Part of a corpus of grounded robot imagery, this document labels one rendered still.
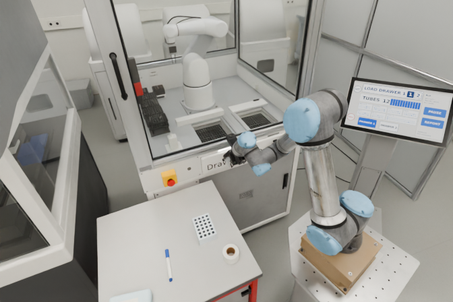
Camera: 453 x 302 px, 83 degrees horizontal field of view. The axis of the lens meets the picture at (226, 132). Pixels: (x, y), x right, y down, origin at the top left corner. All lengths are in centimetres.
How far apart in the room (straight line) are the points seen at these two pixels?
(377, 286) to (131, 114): 120
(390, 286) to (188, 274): 79
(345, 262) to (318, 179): 42
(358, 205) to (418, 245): 152
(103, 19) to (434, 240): 256
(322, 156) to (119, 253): 96
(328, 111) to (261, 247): 153
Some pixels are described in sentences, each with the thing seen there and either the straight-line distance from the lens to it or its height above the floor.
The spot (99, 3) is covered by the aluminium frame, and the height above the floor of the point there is 171.
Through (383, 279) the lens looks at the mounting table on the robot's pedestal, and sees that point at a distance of 131.
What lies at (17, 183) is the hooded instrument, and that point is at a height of 125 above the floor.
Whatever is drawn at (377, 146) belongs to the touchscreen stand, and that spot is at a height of 80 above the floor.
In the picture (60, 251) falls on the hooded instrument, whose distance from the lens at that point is 129.
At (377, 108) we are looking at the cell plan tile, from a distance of 171.
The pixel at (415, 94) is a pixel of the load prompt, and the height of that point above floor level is 116.
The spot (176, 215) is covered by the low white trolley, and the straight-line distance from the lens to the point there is 137.
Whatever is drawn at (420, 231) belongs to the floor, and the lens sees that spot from 262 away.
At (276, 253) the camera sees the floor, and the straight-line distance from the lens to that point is 212.
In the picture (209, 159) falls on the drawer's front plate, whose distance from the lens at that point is 141.
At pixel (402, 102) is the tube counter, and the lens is 174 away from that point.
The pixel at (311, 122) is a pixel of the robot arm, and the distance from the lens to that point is 73.
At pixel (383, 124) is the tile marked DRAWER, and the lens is 169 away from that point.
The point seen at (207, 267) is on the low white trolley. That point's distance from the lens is 121.
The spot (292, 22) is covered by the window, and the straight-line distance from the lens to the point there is 135.
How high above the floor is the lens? 183
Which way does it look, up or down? 35 degrees down
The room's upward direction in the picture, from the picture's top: 2 degrees counter-clockwise
